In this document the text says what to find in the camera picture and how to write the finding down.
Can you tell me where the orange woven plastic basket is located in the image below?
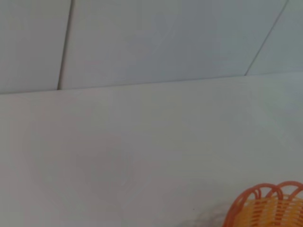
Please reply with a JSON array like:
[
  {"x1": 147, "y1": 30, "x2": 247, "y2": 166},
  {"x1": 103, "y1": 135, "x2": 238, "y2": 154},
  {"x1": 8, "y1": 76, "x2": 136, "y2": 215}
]
[{"x1": 223, "y1": 180, "x2": 303, "y2": 227}]

